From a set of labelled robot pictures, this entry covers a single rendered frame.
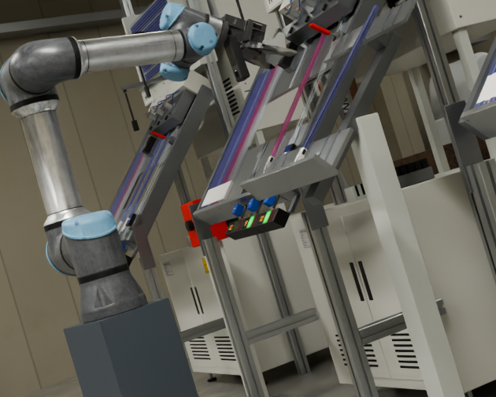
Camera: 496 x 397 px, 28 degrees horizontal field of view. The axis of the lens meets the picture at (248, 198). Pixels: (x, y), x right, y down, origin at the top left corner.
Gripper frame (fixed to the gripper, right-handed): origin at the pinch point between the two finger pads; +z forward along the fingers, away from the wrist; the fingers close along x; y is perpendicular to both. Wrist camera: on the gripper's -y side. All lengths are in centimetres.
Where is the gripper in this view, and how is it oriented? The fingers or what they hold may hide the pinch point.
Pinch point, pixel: (286, 63)
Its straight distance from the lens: 266.1
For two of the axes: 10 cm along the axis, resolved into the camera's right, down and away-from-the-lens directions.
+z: 9.1, 2.5, 3.4
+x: -3.8, 1.4, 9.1
